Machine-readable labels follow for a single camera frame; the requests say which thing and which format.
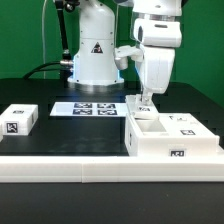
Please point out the white cabinet top block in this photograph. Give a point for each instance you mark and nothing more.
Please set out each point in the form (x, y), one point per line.
(19, 119)

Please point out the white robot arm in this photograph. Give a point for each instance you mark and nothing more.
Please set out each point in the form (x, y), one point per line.
(157, 33)

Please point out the white L-shaped obstacle wall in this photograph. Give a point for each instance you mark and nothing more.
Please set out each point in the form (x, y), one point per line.
(21, 161)

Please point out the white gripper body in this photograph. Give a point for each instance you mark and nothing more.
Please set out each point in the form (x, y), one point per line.
(155, 68)

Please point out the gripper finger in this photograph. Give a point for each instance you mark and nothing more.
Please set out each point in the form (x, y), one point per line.
(147, 99)

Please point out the white cabinet body box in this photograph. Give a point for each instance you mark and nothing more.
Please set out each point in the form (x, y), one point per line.
(148, 138)

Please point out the white marker base plate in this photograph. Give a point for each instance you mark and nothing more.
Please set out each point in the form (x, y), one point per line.
(89, 109)

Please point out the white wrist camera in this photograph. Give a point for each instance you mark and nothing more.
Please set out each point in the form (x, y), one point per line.
(122, 54)

